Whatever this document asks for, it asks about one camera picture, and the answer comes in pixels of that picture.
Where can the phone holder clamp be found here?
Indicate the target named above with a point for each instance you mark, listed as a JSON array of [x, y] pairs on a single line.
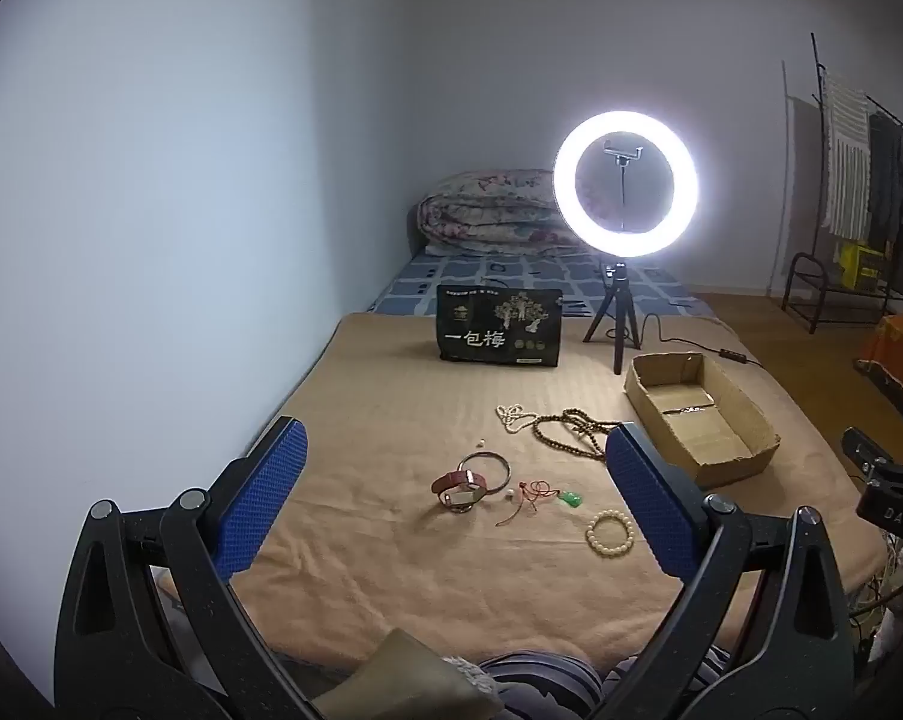
[[622, 152]]

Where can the dark hanging clothes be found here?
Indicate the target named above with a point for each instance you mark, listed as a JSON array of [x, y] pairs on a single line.
[[890, 180]]

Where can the olive cloth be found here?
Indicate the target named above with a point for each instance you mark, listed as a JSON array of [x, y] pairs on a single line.
[[406, 675]]

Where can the striped white hanging cloth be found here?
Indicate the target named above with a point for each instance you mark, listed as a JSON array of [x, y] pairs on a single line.
[[847, 157]]

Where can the cardboard box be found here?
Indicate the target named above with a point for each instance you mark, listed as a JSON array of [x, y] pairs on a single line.
[[691, 427]]

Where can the black tripod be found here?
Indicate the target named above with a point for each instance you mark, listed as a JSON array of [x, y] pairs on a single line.
[[615, 315]]

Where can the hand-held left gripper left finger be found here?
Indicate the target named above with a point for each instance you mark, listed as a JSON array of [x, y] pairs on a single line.
[[264, 495]]

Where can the black clothes rack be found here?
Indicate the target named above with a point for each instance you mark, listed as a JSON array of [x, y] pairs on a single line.
[[800, 292]]

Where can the folded floral quilt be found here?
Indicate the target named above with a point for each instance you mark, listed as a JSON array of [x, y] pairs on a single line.
[[489, 214]]

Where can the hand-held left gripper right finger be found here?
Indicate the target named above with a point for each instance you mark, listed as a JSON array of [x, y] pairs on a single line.
[[654, 502]]

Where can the metal bangle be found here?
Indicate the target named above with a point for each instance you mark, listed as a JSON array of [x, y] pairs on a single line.
[[505, 466]]

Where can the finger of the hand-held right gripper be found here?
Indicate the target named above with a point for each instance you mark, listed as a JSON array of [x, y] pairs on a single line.
[[867, 454]]

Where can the yellow box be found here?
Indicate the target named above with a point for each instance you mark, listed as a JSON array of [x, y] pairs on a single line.
[[862, 266]]

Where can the person's striped clothing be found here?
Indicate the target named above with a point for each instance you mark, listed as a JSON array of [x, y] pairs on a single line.
[[541, 686]]

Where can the blue patterned bed sheet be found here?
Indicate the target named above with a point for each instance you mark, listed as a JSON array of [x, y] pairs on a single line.
[[459, 277]]

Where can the black snack bag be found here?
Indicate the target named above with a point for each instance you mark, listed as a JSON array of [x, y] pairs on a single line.
[[496, 330]]

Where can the orange cloth covered chest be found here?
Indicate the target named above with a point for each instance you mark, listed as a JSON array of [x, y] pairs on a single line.
[[897, 360]]

